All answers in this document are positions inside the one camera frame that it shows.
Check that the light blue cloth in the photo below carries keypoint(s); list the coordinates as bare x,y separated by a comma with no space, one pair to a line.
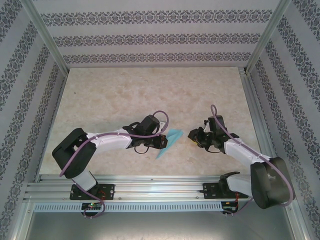
175,137

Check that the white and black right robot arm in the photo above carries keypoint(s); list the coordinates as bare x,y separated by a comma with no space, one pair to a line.
245,152

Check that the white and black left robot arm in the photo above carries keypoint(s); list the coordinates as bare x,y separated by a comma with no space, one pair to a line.
110,141

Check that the grey metal floor sheet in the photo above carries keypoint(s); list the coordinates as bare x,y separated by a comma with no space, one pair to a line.
160,227

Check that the aluminium side rail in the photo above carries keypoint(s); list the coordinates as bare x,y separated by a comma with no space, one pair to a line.
251,90

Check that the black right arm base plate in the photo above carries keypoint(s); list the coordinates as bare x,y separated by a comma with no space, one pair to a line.
208,191

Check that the long aluminium mounting rail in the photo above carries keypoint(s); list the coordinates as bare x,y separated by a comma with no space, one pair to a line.
155,187

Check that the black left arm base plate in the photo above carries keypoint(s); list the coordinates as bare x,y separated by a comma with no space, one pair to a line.
110,191

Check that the aluminium frame post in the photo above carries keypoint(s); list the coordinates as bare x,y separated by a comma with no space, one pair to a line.
265,37
47,37

